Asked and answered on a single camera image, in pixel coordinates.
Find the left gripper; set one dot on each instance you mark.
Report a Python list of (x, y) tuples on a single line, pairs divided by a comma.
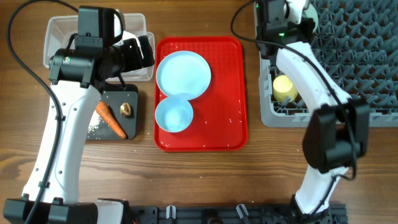
[(137, 61)]

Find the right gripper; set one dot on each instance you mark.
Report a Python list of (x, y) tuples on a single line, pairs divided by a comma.
[(306, 26)]

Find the green bowl with rice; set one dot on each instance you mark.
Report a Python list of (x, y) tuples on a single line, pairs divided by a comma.
[(311, 13)]

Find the light blue plate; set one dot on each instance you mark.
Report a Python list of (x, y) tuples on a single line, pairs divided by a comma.
[(183, 74)]

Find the brown food scrap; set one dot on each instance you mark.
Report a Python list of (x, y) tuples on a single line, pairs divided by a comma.
[(126, 110)]

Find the yellow plastic cup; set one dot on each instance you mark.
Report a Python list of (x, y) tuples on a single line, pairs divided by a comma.
[(283, 88)]

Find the orange carrot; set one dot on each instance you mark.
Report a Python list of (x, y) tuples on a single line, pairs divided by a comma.
[(103, 110)]

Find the light blue bowl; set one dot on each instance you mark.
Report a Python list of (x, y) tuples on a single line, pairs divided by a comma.
[(174, 114)]

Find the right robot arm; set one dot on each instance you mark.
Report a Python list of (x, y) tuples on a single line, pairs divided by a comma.
[(337, 131)]

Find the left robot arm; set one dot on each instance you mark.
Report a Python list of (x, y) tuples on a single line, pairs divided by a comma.
[(78, 79)]

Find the grey dishwasher rack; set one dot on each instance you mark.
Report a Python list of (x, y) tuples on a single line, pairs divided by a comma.
[(356, 43)]

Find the black plastic tray bin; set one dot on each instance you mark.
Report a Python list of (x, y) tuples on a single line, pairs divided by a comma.
[(114, 96)]

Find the spilled white rice pile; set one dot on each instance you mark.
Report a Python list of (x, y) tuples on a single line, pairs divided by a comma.
[(95, 127)]

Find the clear plastic bin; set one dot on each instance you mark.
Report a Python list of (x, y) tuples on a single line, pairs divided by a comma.
[(60, 28)]

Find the red serving tray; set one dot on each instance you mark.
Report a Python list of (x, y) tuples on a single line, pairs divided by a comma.
[(219, 115)]

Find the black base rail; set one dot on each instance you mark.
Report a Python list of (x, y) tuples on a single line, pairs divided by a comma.
[(266, 214)]

